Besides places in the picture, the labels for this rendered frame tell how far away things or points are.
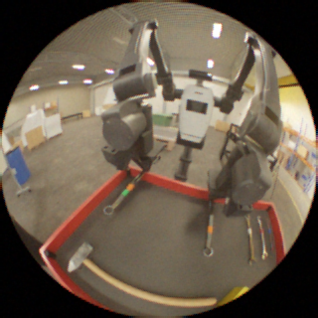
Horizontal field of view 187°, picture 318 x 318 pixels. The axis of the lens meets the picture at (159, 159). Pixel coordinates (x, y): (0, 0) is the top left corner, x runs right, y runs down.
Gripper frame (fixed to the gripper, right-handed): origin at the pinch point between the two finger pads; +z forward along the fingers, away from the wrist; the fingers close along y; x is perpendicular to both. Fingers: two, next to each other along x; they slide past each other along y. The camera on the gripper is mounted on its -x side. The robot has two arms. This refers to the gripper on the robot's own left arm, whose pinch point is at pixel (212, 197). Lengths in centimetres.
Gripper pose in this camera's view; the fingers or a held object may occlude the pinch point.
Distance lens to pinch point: 34.4
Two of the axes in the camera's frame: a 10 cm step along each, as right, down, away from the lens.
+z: -0.3, 7.4, 6.7
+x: 2.9, -6.4, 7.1
